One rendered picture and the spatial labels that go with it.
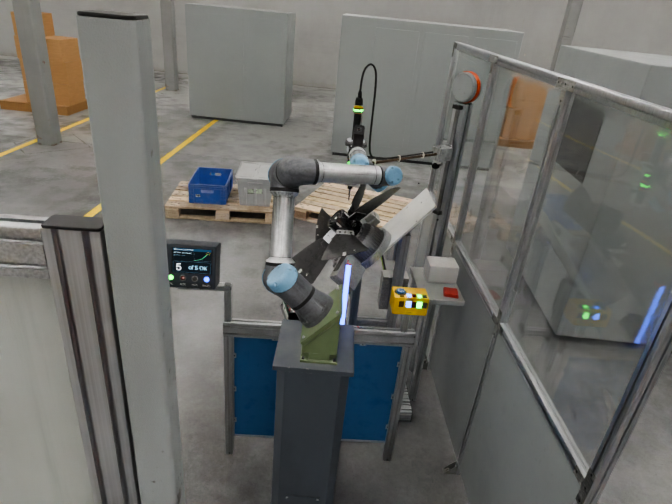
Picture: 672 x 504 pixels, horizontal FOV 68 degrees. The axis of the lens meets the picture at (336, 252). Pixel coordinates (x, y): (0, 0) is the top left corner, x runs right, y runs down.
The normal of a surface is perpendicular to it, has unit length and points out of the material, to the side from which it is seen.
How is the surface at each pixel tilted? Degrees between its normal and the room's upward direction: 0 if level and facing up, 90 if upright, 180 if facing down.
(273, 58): 90
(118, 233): 90
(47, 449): 90
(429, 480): 0
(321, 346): 90
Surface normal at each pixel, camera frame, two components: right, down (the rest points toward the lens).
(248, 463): 0.09, -0.89
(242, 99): -0.06, 0.44
